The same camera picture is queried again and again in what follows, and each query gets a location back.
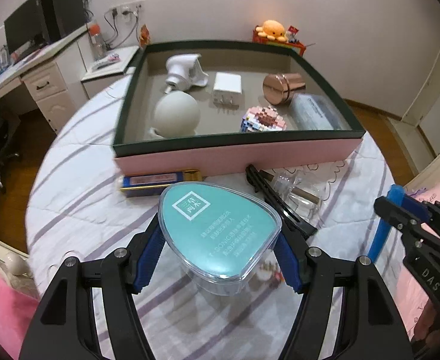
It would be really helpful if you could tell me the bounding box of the white wall socket strip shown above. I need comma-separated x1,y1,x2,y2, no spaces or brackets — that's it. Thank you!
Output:
110,0,145,15

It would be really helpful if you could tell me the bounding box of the black hair clip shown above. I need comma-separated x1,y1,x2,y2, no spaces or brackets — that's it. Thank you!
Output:
245,164,318,240

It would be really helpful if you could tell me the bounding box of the pink bed quilt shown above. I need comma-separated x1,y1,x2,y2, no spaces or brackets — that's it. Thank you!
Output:
0,273,39,359

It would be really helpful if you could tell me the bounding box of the orange snack bag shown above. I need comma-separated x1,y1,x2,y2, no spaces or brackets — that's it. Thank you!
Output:
138,24,151,49

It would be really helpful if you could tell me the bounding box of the black computer monitor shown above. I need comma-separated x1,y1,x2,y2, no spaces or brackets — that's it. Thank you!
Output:
4,0,46,55

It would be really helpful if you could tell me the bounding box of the teal lidded clear container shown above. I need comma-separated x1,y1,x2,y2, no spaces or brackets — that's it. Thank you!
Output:
157,181,282,296

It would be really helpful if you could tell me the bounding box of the black computer tower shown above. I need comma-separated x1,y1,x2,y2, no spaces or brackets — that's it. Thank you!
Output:
39,0,86,43

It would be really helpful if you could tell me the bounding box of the clear plastic plug case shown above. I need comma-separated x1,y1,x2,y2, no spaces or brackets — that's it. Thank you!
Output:
270,170,325,220

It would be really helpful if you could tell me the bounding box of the white desk with drawers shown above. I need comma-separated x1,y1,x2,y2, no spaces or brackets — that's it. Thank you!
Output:
0,25,93,133

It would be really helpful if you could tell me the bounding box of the orange octopus plush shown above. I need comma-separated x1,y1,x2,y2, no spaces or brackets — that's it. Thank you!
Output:
255,19,287,42

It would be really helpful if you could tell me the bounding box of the clear water bottle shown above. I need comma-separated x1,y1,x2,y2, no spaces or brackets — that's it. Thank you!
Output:
88,23,106,60

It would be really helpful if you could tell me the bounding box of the blue gold flat box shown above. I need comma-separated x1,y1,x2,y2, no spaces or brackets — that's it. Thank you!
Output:
118,170,203,197

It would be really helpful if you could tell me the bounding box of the white round ball lamp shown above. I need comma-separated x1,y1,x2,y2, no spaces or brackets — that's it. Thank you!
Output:
148,91,200,139

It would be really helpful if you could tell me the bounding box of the red toy storage box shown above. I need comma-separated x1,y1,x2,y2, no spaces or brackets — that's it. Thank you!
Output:
252,31,307,56

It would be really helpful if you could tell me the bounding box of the white power adapter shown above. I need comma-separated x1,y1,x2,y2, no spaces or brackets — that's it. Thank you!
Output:
212,72,243,107

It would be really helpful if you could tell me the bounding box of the pink white block figure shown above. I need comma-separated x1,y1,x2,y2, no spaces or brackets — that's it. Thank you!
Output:
240,106,287,133

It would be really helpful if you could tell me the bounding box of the pink black shallow box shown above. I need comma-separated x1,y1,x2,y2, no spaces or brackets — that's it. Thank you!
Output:
113,41,365,176

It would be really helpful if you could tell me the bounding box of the rose gold metal tin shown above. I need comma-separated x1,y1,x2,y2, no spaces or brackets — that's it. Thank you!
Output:
262,73,306,106

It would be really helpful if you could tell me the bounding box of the white spray nozzle device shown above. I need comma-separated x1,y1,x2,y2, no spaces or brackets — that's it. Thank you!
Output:
165,54,209,94

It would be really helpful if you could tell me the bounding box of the clear wrapped small pack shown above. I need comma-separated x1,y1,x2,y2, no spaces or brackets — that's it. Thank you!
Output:
288,94,350,131

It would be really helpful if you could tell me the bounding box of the striped white tablecloth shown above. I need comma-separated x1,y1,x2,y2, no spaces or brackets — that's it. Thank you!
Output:
26,78,393,359

